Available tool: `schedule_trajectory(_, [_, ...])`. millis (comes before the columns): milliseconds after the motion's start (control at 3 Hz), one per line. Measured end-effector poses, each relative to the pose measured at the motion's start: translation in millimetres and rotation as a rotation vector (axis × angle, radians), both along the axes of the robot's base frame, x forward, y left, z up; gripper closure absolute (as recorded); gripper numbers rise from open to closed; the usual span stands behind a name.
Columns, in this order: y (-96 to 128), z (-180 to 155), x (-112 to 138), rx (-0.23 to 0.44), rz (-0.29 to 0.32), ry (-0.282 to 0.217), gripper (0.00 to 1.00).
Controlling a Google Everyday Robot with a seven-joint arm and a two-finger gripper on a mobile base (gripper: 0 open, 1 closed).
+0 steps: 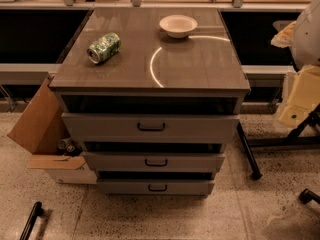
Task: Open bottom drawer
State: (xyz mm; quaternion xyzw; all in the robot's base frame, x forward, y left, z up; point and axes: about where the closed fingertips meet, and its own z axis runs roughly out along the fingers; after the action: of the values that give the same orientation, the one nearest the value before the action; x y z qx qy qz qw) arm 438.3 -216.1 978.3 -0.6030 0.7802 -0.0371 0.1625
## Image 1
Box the black caster foot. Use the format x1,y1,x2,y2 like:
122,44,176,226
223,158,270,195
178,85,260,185
299,189,320,204

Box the white ceramic bowl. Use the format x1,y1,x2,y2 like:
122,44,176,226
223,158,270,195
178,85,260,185
159,15,198,39

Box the black desk with frame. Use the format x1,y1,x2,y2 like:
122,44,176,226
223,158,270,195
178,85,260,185
237,104,320,180

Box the open cardboard box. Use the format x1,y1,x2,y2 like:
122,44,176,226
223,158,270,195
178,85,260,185
8,79,96,184

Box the crushed green soda can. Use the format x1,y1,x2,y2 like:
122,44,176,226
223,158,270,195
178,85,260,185
87,32,121,64

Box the black bar on floor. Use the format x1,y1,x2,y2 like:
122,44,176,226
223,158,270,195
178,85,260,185
19,201,43,240

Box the grey drawer cabinet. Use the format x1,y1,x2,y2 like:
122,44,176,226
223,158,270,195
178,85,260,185
50,7,249,181

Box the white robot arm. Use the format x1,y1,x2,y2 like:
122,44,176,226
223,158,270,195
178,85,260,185
271,0,320,127

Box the grey drawer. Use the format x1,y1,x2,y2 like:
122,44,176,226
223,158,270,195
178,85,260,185
62,113,239,144
97,179,214,196
83,152,225,173

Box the cans inside cardboard box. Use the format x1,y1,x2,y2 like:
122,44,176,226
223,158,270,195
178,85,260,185
57,138,75,153

